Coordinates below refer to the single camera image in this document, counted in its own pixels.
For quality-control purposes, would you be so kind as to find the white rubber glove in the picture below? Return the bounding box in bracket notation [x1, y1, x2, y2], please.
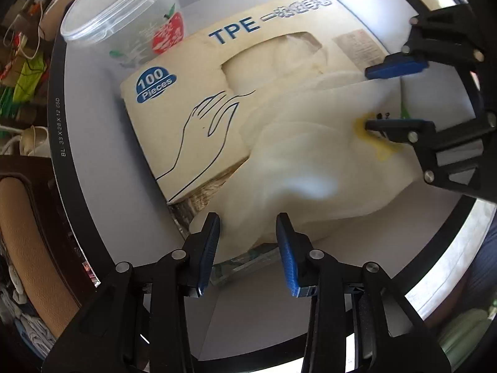
[189, 71, 425, 265]

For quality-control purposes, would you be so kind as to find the wooden chair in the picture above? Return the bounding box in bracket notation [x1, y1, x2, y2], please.
[1, 155, 95, 337]

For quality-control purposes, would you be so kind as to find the TPE glove box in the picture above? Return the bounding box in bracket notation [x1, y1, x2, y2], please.
[121, 0, 387, 204]

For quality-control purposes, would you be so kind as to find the black storage box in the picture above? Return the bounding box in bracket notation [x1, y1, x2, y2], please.
[49, 0, 496, 371]

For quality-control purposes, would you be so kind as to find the clear plastic tub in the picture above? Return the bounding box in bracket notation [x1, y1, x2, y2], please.
[60, 0, 185, 69]

